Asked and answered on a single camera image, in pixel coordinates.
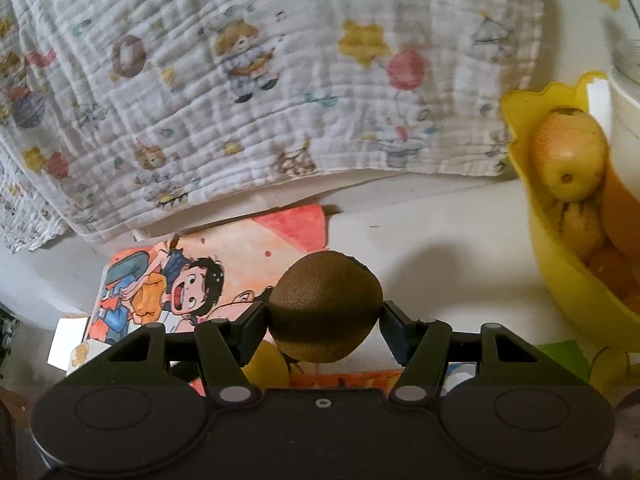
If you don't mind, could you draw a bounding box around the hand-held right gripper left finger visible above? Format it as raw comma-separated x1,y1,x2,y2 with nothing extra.
107,300,272,407

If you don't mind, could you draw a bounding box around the large brown kiwi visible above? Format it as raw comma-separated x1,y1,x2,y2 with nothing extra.
267,251,385,364

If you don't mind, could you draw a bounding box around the yellow scalloped plastic bowl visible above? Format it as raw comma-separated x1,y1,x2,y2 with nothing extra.
500,71,640,351

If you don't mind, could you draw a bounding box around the orange fruit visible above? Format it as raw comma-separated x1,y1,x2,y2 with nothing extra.
582,247,640,313

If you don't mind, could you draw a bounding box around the white and orange cup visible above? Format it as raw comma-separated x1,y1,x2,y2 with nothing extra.
600,35,640,261

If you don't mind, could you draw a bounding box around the cartoon kids drawing paper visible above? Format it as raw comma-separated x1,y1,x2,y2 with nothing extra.
89,204,330,358

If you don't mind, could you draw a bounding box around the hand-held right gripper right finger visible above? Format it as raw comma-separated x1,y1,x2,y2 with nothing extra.
381,300,543,407

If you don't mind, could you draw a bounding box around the yellow lemon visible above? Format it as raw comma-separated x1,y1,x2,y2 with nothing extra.
241,342,292,390

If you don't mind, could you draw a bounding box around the printed white muslin blanket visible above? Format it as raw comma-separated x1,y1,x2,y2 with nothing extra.
0,0,546,255

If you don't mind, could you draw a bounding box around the yellow bear drawing paper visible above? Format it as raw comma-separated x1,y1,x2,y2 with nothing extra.
537,339,633,397

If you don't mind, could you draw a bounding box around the white card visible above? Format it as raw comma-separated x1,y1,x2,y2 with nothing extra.
584,79,615,128

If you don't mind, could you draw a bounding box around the reddish yellow pear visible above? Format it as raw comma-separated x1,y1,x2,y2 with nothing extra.
529,106,610,203

